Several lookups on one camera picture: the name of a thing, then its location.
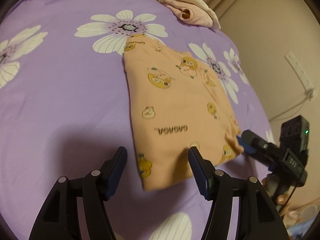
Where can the person's right hand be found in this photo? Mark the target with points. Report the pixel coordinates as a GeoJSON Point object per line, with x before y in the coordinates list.
{"type": "Point", "coordinates": [282, 200]}

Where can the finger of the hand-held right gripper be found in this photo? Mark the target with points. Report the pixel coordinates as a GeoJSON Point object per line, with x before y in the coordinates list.
{"type": "Point", "coordinates": [250, 140]}

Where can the pink folded garment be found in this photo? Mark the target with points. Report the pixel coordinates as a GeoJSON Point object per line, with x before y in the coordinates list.
{"type": "Point", "coordinates": [197, 15]}

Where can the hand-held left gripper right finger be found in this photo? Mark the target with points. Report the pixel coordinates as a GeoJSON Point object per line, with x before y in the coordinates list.
{"type": "Point", "coordinates": [198, 170]}

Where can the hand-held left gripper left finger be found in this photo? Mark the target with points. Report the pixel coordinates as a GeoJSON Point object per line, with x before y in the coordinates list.
{"type": "Point", "coordinates": [117, 170]}

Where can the purple floral bedsheet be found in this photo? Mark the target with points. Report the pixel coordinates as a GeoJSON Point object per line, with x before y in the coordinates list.
{"type": "Point", "coordinates": [62, 100]}

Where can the white wall socket strip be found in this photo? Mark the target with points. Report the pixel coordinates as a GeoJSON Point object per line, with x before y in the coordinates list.
{"type": "Point", "coordinates": [298, 68]}

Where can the orange cartoon printed shirt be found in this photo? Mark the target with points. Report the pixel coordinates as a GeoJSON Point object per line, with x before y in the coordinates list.
{"type": "Point", "coordinates": [175, 110]}

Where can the pastel printed fabric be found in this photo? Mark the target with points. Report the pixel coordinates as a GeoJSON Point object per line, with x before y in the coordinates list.
{"type": "Point", "coordinates": [300, 220]}

